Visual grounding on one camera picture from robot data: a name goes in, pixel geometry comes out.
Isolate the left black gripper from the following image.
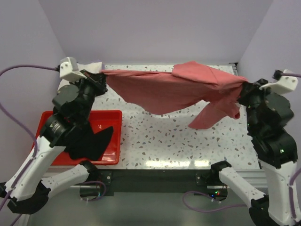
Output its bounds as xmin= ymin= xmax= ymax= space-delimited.
xmin=70 ymin=69 xmax=108 ymax=121

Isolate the black t shirt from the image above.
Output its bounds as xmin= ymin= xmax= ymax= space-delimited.
xmin=64 ymin=126 xmax=114 ymax=161

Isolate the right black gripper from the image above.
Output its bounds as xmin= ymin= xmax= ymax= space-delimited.
xmin=236 ymin=77 xmax=280 ymax=132

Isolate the red plastic bin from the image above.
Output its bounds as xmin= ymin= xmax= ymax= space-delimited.
xmin=36 ymin=110 xmax=122 ymax=167

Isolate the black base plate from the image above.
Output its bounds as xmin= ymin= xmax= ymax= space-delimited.
xmin=76 ymin=169 xmax=229 ymax=200

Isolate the folded white t shirt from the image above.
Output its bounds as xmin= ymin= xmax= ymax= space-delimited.
xmin=58 ymin=62 xmax=103 ymax=89

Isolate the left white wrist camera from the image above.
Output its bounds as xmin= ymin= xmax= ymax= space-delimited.
xmin=59 ymin=57 xmax=86 ymax=82

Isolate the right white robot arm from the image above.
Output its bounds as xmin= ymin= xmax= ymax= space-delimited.
xmin=209 ymin=79 xmax=301 ymax=226

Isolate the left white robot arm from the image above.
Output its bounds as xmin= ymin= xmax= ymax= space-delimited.
xmin=0 ymin=71 xmax=113 ymax=214

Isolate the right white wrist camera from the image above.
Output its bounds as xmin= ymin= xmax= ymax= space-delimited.
xmin=259 ymin=69 xmax=301 ymax=95

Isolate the aluminium frame rail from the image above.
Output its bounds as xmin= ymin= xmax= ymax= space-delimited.
xmin=231 ymin=63 xmax=268 ymax=193

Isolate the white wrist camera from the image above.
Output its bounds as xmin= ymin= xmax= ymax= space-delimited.
xmin=259 ymin=69 xmax=301 ymax=95
xmin=59 ymin=57 xmax=86 ymax=82

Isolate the pink t shirt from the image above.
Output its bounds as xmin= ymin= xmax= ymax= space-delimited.
xmin=102 ymin=61 xmax=247 ymax=129

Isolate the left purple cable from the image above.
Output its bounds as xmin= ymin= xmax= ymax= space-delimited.
xmin=0 ymin=64 xmax=61 ymax=226

